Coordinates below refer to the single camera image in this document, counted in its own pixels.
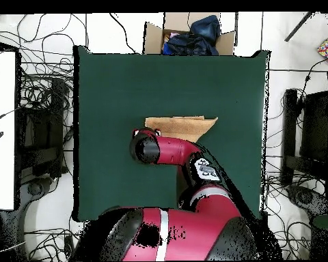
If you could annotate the black power strip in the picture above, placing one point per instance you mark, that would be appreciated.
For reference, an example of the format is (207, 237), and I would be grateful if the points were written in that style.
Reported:
(69, 248)

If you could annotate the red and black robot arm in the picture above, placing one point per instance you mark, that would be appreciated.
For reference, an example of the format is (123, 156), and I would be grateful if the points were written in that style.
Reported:
(202, 234)

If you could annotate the dark blue clothing pile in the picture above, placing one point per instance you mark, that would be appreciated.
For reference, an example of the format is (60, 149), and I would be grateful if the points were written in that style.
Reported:
(194, 41)

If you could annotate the orange terry towel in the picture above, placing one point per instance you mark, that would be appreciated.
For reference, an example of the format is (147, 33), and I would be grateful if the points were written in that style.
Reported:
(180, 127)

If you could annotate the gray round chair base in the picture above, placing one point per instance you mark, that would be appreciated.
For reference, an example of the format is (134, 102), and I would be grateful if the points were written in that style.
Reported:
(35, 188)
(307, 199)

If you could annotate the brown cardboard box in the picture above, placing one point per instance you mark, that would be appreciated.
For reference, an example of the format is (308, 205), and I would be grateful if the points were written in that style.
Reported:
(153, 38)

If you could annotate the dark thin rod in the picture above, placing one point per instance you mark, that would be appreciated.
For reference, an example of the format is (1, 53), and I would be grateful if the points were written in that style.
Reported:
(298, 27)

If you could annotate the dark green table cloth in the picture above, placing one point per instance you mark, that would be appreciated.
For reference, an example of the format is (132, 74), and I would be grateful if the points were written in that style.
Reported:
(112, 95)

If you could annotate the white side table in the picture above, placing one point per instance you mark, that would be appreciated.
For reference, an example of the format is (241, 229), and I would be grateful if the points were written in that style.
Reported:
(2, 169)

